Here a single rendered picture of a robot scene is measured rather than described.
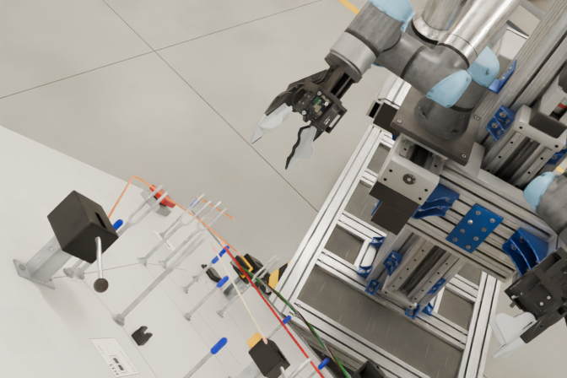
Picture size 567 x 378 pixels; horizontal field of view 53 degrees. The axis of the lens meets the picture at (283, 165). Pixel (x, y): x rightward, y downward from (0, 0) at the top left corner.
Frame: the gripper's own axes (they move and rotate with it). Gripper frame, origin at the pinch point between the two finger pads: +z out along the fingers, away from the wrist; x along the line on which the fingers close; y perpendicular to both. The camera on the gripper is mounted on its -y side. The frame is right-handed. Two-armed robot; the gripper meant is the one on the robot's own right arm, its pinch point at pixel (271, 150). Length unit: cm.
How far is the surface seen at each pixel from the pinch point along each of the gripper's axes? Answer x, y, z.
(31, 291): -29, 41, 24
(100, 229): -27, 41, 15
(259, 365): 4.5, 31.7, 23.3
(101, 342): -20, 42, 25
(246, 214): 73, -144, 34
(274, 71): 72, -234, -33
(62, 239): -29, 40, 18
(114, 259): -17.2, 20.0, 24.6
